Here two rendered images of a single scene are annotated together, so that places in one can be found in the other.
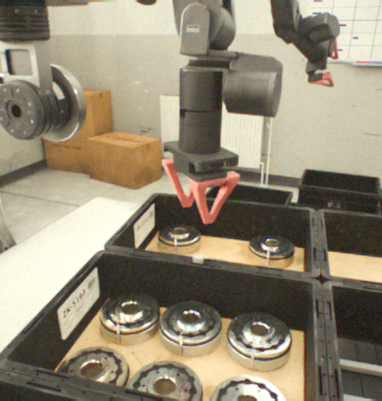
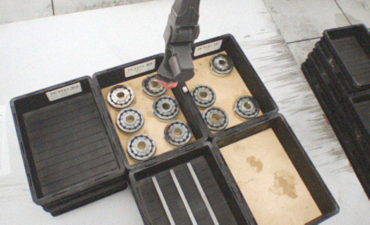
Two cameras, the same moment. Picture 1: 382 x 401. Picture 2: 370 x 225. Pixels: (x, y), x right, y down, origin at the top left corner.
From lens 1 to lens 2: 0.83 m
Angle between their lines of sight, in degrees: 47
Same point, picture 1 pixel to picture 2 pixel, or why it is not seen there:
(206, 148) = (167, 68)
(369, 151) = not seen: outside the picture
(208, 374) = (151, 127)
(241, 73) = (174, 61)
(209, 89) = (169, 54)
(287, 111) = not seen: outside the picture
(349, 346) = (203, 166)
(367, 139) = not seen: outside the picture
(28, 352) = (106, 76)
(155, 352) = (148, 105)
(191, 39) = (165, 36)
